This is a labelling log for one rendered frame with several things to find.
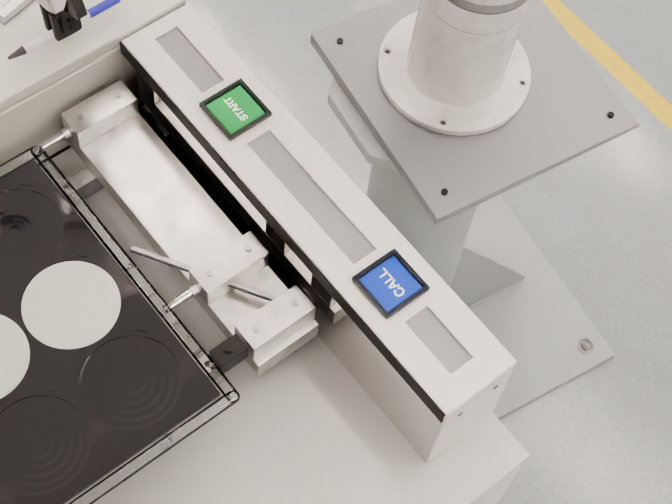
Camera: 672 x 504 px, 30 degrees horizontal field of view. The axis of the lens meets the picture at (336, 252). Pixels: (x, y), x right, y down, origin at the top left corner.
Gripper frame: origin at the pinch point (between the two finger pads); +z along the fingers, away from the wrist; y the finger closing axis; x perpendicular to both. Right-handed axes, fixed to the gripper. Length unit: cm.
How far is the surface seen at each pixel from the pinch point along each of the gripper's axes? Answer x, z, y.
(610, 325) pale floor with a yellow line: 76, 104, 34
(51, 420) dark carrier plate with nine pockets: -24.7, 13.6, 32.8
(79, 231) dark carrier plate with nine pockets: -10.8, 11.7, 16.8
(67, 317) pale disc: -17.3, 12.6, 24.5
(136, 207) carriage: -3.8, 13.7, 16.7
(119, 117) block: 1.0, 11.2, 6.9
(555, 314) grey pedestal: 69, 102, 27
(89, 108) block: -1.5, 9.6, 5.0
